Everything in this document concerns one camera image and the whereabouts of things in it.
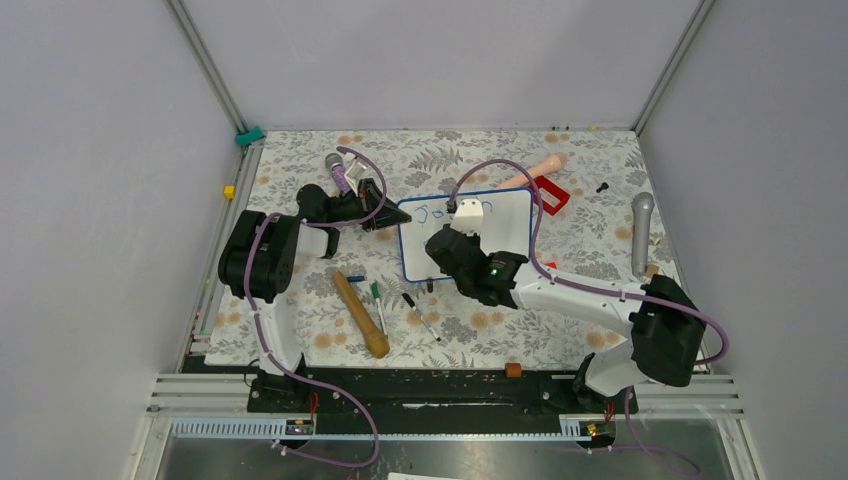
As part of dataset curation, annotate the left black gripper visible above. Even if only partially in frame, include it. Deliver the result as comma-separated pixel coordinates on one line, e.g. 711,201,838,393
324,179,411,233

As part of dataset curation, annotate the blue-framed whiteboard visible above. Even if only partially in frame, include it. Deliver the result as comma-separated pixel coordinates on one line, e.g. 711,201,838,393
398,187,535,283

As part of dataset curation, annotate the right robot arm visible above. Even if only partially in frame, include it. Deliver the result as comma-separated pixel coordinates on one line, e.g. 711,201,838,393
425,226,706,412

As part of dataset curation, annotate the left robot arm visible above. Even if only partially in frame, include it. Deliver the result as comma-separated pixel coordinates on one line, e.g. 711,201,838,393
218,178,412,307

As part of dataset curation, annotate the purple patterned microphone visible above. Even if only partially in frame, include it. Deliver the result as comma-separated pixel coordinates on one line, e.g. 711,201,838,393
325,153,352,196

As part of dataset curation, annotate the black-capped marker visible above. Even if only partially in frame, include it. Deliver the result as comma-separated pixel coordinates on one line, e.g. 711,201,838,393
402,293,441,342

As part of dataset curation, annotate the green-capped marker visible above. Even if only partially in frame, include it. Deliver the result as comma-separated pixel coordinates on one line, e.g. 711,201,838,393
370,281,388,336

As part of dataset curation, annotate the brown cork cylinder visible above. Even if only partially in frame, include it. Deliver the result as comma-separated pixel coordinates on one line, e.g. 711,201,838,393
504,362,523,379

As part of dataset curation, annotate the red rectangular tray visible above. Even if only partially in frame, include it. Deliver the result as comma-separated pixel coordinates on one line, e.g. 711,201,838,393
535,176,571,216

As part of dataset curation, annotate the teal corner clip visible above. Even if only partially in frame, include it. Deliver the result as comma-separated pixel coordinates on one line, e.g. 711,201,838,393
235,126,265,148

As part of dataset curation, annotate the pink plastic cylinder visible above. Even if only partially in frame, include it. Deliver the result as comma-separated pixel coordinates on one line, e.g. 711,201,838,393
497,152,569,189

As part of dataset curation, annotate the small wooden cube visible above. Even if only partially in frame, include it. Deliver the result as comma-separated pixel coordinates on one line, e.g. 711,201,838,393
644,264,660,278

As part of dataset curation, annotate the silver grey microphone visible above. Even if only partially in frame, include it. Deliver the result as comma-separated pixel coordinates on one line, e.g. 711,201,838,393
631,192,655,277

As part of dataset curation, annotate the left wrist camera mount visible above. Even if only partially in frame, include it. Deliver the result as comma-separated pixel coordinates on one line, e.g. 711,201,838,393
343,159,369,190

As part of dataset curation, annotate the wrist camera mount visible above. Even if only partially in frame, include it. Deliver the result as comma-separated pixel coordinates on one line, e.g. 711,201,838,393
448,198,484,237
343,159,369,190

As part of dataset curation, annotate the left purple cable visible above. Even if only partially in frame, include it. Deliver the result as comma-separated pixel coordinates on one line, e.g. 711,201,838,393
243,145,389,468

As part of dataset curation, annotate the purple cable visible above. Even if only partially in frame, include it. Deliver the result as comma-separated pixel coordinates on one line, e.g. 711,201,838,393
447,158,732,478
243,145,389,468

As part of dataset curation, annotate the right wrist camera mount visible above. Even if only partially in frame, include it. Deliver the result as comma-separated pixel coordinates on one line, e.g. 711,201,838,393
448,198,484,237

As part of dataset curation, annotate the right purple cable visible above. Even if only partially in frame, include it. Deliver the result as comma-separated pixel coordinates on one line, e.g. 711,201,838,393
447,158,732,478

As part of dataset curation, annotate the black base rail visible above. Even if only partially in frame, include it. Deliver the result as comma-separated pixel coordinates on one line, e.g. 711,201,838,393
247,368,638,436

